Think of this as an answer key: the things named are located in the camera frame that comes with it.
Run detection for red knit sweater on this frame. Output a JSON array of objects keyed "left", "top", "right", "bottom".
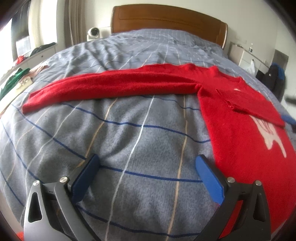
[{"left": 22, "top": 64, "right": 295, "bottom": 232}]

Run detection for dark clothes on cabinet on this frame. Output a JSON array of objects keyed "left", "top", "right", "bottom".
[{"left": 30, "top": 42, "right": 56, "bottom": 57}]

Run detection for black and blue backpack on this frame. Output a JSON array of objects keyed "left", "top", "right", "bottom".
[{"left": 256, "top": 63, "right": 285, "bottom": 102}]

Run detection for white plastic bag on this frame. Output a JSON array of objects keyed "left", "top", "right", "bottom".
[{"left": 246, "top": 59, "right": 256, "bottom": 77}]

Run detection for white dresser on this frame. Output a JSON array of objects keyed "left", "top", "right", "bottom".
[{"left": 228, "top": 43, "right": 269, "bottom": 75}]

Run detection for small bottle on dresser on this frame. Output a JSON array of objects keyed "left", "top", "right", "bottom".
[{"left": 248, "top": 43, "right": 253, "bottom": 53}]

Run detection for grey plaid bed duvet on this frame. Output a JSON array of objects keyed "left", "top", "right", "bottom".
[{"left": 1, "top": 29, "right": 286, "bottom": 240}]

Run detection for beige labelled folded garment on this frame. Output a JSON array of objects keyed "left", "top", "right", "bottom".
[{"left": 16, "top": 76, "right": 33, "bottom": 90}]

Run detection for pink folded garment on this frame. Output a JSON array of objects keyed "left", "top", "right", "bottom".
[{"left": 0, "top": 65, "right": 50, "bottom": 117}]

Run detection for green garment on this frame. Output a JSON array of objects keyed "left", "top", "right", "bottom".
[{"left": 0, "top": 68, "right": 30, "bottom": 100}]

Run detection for red item on cabinet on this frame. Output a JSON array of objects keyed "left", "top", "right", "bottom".
[{"left": 16, "top": 55, "right": 27, "bottom": 65}]

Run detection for beige curtain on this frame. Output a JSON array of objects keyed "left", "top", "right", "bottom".
[{"left": 64, "top": 0, "right": 87, "bottom": 48}]

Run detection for white round fan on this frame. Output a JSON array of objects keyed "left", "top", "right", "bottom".
[{"left": 87, "top": 27, "right": 100, "bottom": 42}]

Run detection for wooden headboard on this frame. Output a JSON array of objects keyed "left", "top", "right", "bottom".
[{"left": 110, "top": 4, "right": 228, "bottom": 49}]

